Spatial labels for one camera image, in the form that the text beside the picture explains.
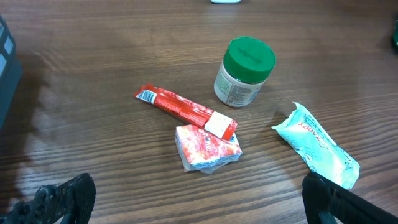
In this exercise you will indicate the green 3M gloves packet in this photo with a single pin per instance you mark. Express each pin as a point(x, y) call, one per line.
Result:
point(395, 36)

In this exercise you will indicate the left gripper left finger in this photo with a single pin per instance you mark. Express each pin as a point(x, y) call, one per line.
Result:
point(71, 202)

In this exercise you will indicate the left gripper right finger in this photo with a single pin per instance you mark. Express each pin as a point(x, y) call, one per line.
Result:
point(326, 202)

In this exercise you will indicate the red tissue box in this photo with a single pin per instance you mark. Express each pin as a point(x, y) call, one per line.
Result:
point(202, 151)

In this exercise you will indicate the mint tissue pack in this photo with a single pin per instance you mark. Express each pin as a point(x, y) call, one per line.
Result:
point(313, 144)

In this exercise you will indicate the grey plastic mesh basket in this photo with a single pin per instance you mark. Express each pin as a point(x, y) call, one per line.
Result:
point(11, 69)

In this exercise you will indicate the chicken seasoning jar green lid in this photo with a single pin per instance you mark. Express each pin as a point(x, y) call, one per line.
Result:
point(245, 67)

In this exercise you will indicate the long red sachet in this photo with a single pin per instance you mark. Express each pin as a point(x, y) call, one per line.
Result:
point(215, 123)

